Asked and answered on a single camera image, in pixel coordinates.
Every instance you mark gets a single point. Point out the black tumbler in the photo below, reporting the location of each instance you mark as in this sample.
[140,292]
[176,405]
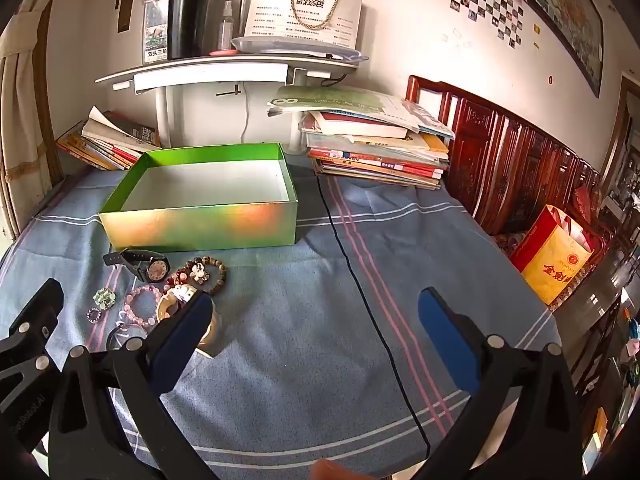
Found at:
[190,20]

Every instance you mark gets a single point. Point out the large stack of books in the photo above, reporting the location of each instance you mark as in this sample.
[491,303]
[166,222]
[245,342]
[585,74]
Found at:
[375,155]

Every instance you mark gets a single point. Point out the cream white wrist watch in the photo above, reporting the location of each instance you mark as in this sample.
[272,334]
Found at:
[212,340]

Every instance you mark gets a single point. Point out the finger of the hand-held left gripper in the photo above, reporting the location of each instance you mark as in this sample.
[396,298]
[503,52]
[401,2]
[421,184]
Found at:
[42,345]
[40,305]

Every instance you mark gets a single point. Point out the brown wooden frame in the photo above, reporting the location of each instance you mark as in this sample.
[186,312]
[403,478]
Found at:
[48,85]

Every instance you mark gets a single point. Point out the framed wall picture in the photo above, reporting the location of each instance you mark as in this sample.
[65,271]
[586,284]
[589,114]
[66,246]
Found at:
[560,5]

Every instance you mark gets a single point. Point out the red yellow gift bag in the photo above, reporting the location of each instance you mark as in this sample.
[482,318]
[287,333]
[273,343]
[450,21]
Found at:
[550,260]

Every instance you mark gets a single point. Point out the small pile of magazines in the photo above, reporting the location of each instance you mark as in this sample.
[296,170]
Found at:
[110,145]

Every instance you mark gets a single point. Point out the white desk shelf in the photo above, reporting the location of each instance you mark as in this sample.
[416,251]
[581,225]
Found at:
[225,67]

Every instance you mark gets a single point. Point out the beige curtain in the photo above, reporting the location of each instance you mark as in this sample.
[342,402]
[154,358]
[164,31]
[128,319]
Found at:
[20,135]

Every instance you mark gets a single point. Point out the shiny green cardboard box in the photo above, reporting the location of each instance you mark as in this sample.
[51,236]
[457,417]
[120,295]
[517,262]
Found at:
[200,225]

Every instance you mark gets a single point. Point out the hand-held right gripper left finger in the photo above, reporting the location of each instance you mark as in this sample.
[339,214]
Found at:
[185,330]

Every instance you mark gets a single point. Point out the green crystal brooch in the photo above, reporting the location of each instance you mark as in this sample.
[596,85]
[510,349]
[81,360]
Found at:
[105,297]

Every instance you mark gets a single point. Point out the black wrist watch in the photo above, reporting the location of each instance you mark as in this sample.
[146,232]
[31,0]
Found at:
[156,269]

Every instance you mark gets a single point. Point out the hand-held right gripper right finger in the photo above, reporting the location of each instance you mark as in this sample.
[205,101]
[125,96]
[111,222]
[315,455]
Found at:
[445,345]

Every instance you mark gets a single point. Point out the small white bottle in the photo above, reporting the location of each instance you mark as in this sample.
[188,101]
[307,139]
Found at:
[226,30]

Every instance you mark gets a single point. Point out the red carved wooden bench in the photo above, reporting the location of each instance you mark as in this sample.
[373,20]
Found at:
[500,160]

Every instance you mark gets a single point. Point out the clear plastic folder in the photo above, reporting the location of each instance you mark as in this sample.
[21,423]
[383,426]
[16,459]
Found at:
[300,49]

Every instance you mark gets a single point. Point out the grid of wall photos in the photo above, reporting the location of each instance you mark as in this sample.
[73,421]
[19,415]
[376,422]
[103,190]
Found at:
[490,5]

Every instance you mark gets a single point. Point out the person's right hand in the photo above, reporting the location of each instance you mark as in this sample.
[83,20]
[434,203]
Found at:
[330,471]

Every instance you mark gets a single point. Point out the clear plastic labelled box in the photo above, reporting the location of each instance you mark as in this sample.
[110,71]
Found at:
[156,35]

